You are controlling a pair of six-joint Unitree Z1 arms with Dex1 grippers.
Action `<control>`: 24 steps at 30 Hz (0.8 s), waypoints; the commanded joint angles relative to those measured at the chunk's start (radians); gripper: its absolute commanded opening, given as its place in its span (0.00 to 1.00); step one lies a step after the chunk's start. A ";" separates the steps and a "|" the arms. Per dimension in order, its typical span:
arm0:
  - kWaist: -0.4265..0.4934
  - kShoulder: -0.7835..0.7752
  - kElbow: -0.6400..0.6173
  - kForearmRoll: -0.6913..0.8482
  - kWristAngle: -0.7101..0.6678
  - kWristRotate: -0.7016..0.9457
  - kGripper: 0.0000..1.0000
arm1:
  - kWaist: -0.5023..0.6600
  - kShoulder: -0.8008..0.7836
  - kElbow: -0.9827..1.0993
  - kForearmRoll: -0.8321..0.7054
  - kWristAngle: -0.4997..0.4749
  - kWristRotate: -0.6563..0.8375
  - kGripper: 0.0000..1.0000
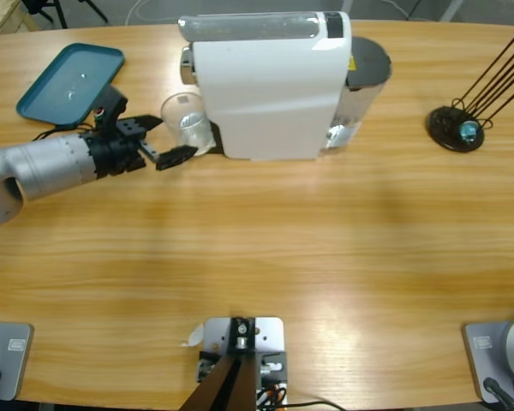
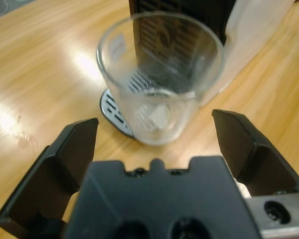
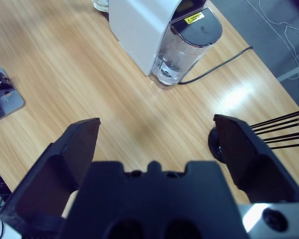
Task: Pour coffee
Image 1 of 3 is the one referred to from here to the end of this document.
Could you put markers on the clear water tank black lid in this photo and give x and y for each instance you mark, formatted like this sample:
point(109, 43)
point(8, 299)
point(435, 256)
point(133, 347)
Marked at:
point(368, 60)

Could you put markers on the teal plastic tray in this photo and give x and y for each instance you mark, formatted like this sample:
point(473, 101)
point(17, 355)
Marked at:
point(60, 85)

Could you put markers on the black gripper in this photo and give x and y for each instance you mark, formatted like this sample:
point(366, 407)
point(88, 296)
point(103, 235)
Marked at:
point(115, 156)

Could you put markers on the white paper tag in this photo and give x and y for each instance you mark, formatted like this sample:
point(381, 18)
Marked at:
point(195, 336)

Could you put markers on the white capsule coffee machine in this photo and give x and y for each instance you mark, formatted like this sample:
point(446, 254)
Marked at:
point(261, 94)

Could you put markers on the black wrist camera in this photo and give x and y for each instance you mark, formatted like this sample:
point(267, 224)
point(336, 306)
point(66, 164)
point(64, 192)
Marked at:
point(111, 103)

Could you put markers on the black drip tray metal grille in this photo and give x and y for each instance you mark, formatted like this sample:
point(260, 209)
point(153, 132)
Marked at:
point(216, 137)

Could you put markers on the black mount bracket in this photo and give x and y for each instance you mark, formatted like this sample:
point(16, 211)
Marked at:
point(282, 377)

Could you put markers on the dark camera post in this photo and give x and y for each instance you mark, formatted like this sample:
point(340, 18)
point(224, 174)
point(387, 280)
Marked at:
point(229, 385)

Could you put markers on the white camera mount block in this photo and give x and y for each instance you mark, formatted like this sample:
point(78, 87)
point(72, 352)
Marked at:
point(270, 334)

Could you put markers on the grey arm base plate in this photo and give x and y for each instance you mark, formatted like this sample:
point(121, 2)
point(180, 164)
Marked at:
point(479, 364)
point(13, 364)

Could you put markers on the light wooden crate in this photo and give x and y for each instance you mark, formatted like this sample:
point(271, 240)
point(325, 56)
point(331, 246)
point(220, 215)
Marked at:
point(4, 17)

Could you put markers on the black capsule holder with rods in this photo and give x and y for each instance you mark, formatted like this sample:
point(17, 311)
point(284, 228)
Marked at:
point(443, 128)

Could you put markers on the black stand legs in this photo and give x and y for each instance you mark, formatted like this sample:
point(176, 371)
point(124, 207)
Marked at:
point(60, 10)

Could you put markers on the blue coffee capsule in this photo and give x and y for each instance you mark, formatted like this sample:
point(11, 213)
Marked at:
point(469, 129)

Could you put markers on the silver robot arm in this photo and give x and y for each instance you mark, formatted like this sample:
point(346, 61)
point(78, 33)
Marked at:
point(43, 162)

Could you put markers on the clear drinking glass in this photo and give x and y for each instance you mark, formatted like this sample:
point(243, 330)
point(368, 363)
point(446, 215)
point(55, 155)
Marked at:
point(184, 107)

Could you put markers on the grey metal leg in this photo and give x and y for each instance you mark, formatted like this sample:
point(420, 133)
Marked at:
point(347, 5)
point(453, 10)

